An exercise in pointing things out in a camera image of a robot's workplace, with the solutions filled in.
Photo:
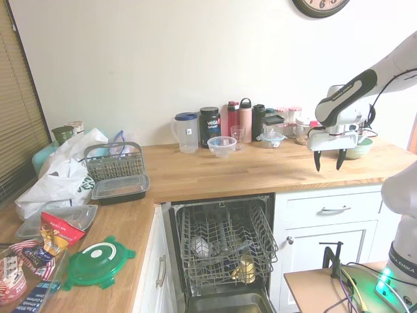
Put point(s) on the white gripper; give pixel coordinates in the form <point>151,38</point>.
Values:
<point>332,141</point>

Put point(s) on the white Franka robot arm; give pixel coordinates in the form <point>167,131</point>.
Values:
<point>350,88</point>

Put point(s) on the dishwasher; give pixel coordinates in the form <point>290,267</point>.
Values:
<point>228,298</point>

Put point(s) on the mint green bowl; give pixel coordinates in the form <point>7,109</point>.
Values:
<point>362,149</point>

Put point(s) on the white cabinet drawer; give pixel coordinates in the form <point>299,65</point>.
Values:
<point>332,199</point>

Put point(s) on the jar with white lid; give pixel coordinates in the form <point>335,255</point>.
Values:
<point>302,127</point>

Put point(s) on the jar with red checkered lid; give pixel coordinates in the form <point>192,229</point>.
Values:
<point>295,112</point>
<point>282,112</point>

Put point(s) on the glass container with blue clips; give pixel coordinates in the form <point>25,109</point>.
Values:
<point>273,141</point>

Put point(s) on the clear container with black lid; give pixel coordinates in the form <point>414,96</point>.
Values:
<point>273,120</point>

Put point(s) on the green-topped bottle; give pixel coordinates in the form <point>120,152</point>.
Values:
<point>270,112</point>

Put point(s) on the black water bottle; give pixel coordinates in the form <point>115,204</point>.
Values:
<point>258,122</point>

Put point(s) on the white cabinet door with knob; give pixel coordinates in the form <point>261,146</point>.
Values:
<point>332,247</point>

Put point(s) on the pink bottle with black lid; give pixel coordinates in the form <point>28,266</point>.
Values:
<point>246,122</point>

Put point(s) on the clear stemmed cup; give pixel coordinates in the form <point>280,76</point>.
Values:
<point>238,133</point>

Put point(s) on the black clamp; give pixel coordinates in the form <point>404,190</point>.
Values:
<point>333,257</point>

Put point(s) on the red water bottle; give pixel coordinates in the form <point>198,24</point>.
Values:
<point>232,119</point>

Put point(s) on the clear glass bowl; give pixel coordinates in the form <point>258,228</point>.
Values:
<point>222,146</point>

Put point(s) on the black Vega protein tub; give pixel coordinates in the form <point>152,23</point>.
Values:
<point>210,127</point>

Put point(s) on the wooden robot mounting board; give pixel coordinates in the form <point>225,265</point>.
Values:
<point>312,287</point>

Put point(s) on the yellow item in rack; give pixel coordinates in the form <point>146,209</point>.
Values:
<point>245,269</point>

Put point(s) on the clear pitcher with blue lid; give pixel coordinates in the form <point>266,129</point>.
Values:
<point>187,133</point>

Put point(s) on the clear glass in rack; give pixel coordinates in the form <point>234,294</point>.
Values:
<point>200,246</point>

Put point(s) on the clear zip bag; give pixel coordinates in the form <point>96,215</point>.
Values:
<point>121,143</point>

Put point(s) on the black takeout container clear lid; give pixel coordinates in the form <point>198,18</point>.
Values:
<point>120,189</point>

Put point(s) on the grey cutlery basket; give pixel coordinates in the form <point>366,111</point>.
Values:
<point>114,163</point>

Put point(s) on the green round container lid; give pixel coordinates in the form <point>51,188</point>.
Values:
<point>97,264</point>

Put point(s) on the white and brown cup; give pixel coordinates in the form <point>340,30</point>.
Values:
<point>75,128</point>

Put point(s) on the white plastic shopping bag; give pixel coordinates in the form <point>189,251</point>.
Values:
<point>62,176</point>

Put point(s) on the dark green cup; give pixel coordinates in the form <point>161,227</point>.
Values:
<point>60,135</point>

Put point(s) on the red snack bag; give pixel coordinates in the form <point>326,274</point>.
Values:
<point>60,234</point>

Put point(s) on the teal plastic container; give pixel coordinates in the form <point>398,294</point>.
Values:
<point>40,159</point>

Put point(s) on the glass baking dish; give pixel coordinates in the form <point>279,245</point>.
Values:
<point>55,277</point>

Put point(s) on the beige window blinds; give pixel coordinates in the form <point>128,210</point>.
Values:
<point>16,107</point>

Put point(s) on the blue snack packet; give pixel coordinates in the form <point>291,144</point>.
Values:
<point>40,295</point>

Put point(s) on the red striped popcorn bag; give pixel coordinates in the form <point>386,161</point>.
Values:
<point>14,274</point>

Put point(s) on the round dark wall clock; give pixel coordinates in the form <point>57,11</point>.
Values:
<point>321,7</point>

